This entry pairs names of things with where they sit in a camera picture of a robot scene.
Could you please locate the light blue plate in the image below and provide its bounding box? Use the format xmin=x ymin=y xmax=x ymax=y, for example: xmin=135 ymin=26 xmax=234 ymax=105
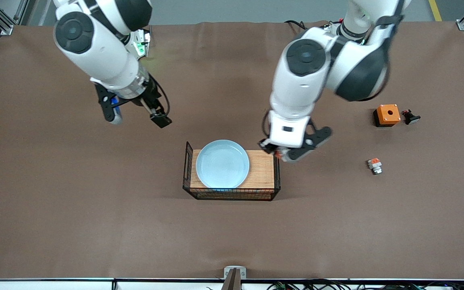
xmin=195 ymin=139 xmax=251 ymax=189

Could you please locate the wooden board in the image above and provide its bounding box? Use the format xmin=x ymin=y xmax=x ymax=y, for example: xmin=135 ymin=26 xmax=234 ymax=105
xmin=190 ymin=150 xmax=275 ymax=199

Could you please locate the small orange grey contact block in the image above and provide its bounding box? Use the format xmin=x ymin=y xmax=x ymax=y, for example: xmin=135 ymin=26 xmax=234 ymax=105
xmin=367 ymin=158 xmax=383 ymax=175

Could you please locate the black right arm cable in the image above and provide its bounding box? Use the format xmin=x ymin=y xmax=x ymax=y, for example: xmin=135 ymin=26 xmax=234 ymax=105
xmin=150 ymin=75 xmax=171 ymax=118

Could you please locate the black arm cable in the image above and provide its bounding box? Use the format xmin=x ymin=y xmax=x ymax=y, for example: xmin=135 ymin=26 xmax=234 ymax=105
xmin=261 ymin=111 xmax=271 ymax=139
xmin=150 ymin=75 xmax=171 ymax=118

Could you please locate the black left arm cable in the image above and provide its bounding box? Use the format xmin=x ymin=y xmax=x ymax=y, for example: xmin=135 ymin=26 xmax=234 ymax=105
xmin=261 ymin=111 xmax=271 ymax=139

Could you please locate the black wire basket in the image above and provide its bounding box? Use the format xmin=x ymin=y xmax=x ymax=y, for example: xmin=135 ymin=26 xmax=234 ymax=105
xmin=182 ymin=141 xmax=282 ymax=201

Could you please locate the orange button enclosure box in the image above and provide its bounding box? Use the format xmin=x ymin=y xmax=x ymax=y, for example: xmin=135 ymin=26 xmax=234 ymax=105
xmin=373 ymin=104 xmax=401 ymax=128

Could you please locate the black base cable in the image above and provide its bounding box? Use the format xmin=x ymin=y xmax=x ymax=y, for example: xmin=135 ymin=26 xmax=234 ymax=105
xmin=284 ymin=19 xmax=339 ymax=37

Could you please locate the grey metal bracket post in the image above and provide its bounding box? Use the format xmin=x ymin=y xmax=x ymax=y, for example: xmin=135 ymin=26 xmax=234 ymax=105
xmin=221 ymin=266 xmax=247 ymax=290

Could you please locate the black cable bundle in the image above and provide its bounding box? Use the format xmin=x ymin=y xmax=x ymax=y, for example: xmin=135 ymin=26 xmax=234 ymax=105
xmin=266 ymin=279 xmax=464 ymax=290

